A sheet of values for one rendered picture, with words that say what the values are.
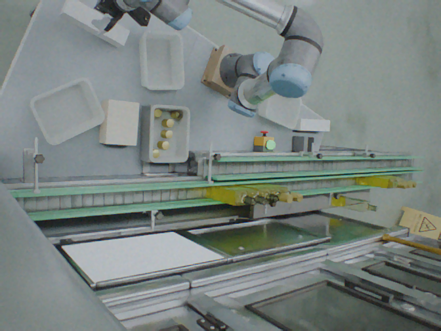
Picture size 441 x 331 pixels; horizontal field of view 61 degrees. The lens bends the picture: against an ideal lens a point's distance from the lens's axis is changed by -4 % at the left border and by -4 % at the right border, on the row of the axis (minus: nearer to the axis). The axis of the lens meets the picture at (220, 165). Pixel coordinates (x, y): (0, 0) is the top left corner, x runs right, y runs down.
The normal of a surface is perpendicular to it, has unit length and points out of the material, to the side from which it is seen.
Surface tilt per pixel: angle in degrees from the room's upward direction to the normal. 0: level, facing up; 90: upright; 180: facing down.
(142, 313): 0
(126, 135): 0
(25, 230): 90
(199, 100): 0
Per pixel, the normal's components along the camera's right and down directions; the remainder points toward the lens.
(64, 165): 0.59, 0.11
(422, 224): -0.48, -0.47
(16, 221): 0.05, -0.99
